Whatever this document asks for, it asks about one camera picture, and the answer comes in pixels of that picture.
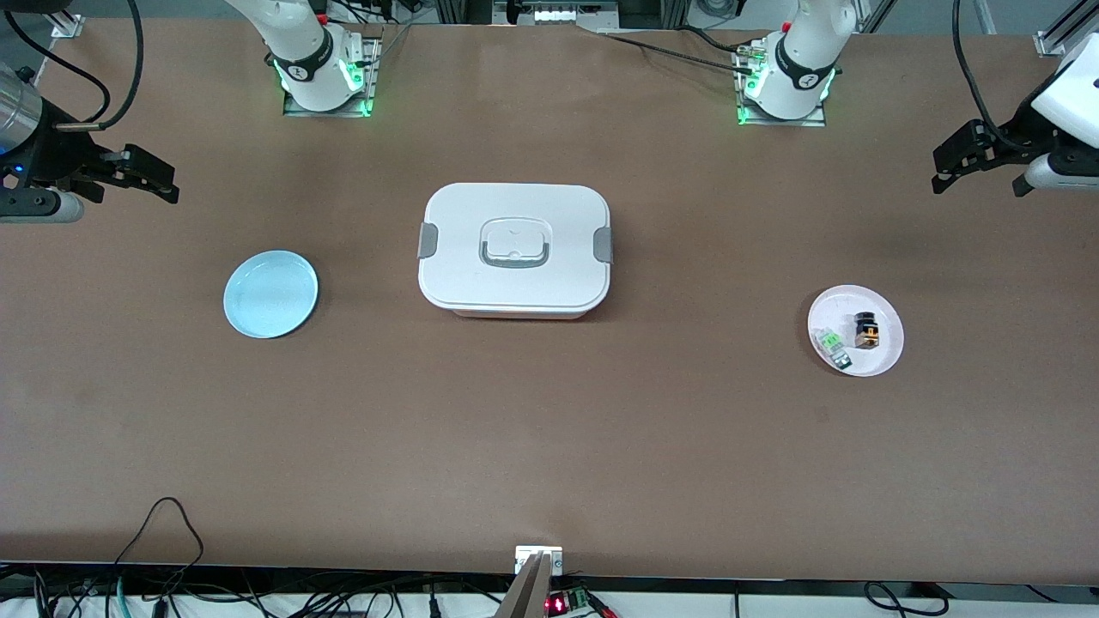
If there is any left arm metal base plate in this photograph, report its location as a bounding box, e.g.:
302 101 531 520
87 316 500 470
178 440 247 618
735 41 828 128

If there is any small metal bracket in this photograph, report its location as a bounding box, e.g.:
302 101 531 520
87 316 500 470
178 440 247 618
515 545 564 576

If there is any black braided table cable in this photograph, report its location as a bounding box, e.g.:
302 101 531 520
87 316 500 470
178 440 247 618
597 28 758 76

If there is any aluminium camera mount bar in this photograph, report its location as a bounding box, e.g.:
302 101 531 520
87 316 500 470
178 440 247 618
496 552 556 618

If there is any white round plate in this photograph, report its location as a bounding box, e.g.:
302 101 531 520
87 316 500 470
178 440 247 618
807 284 905 378

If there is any white lidded storage box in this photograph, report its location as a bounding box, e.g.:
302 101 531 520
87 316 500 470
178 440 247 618
417 182 615 320

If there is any metal frame with light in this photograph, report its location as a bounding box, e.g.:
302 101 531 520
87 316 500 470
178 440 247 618
494 0 619 28

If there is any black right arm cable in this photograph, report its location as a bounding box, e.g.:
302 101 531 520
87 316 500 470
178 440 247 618
0 0 145 130

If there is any light blue plate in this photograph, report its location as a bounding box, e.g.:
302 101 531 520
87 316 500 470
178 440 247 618
223 250 319 339

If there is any black looped cable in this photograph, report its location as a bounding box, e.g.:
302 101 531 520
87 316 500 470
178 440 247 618
107 496 207 618

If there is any aluminium frame post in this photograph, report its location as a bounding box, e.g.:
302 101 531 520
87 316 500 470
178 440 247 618
21 0 85 39
1035 0 1099 59

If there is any black coiled cable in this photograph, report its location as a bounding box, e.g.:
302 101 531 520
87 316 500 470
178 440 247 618
863 581 950 618

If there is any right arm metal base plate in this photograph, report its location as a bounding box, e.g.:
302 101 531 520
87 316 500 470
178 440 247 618
283 33 384 118

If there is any green switch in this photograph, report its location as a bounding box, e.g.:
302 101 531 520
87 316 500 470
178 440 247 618
814 328 854 372

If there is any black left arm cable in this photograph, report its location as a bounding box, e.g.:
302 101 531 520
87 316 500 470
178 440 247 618
951 0 1005 147

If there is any circuit board with red light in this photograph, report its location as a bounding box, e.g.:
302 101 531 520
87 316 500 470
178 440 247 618
546 587 604 618

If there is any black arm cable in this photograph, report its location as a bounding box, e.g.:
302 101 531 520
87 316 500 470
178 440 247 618
0 0 145 130
951 0 1005 147

